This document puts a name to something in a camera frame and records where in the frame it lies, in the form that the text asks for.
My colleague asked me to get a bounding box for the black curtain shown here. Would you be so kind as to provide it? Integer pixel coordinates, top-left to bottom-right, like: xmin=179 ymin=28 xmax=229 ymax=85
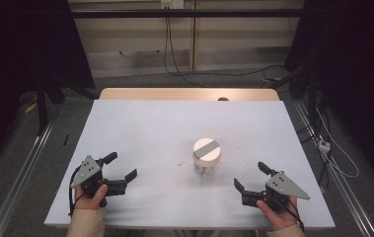
xmin=0 ymin=0 xmax=96 ymax=172
xmin=284 ymin=0 xmax=374 ymax=192

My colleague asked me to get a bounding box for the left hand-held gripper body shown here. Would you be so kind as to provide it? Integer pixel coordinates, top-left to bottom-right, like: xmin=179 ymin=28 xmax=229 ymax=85
xmin=70 ymin=155 xmax=129 ymax=208

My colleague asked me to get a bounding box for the white cable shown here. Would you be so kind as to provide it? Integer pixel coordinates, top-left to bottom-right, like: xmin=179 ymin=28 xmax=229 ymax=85
xmin=316 ymin=108 xmax=360 ymax=179

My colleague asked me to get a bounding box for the black slanted stand leg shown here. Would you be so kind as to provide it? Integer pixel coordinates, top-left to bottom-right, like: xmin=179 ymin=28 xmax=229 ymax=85
xmin=267 ymin=63 xmax=311 ymax=90

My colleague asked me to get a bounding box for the white power strip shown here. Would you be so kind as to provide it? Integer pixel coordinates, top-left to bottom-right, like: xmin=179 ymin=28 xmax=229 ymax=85
xmin=318 ymin=139 xmax=333 ymax=154

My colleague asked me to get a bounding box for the black hanging cable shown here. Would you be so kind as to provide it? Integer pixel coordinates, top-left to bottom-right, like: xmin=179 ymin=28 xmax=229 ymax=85
xmin=163 ymin=8 xmax=208 ymax=88

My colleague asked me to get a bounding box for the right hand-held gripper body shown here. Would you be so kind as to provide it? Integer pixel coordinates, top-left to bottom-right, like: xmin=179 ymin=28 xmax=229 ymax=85
xmin=241 ymin=169 xmax=311 ymax=212

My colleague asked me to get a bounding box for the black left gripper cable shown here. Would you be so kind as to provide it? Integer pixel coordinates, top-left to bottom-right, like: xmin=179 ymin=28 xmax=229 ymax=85
xmin=68 ymin=166 xmax=85 ymax=217

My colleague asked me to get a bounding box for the person's left hand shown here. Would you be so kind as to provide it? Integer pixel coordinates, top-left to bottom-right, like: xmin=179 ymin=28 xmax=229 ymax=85
xmin=73 ymin=184 xmax=109 ymax=211

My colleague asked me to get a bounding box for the black horizontal bar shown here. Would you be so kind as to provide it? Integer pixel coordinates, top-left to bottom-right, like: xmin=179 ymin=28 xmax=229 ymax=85
xmin=70 ymin=9 xmax=307 ymax=19

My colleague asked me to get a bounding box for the clear jar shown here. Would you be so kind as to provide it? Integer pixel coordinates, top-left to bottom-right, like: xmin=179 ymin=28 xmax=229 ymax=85
xmin=193 ymin=162 xmax=216 ymax=178

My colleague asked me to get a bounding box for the black metal stand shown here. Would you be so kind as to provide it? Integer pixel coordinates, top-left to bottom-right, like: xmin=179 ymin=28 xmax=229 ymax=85
xmin=35 ymin=77 xmax=67 ymax=136

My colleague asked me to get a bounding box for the wooden table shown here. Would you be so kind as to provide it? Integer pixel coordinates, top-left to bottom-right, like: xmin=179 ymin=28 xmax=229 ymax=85
xmin=99 ymin=87 xmax=280 ymax=102

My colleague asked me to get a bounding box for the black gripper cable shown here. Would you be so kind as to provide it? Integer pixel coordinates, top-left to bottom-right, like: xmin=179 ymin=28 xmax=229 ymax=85
xmin=274 ymin=194 xmax=306 ymax=232
xmin=68 ymin=166 xmax=85 ymax=217

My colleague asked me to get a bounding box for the white wall outlet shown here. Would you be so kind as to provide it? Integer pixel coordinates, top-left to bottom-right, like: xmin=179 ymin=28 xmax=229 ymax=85
xmin=160 ymin=0 xmax=185 ymax=10

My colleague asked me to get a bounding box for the aluminium rail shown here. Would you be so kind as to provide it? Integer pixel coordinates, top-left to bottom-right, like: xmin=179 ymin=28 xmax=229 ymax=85
xmin=292 ymin=100 xmax=374 ymax=237
xmin=0 ymin=119 xmax=56 ymax=237

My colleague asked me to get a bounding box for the white table cover board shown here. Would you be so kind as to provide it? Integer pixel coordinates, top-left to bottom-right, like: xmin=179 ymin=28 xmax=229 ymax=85
xmin=43 ymin=99 xmax=337 ymax=230

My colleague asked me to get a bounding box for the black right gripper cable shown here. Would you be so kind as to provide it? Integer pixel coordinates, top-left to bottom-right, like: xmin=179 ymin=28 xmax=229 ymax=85
xmin=274 ymin=194 xmax=306 ymax=232

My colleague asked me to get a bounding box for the person's right hand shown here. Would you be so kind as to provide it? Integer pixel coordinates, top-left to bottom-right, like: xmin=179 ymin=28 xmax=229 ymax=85
xmin=257 ymin=196 xmax=299 ymax=231

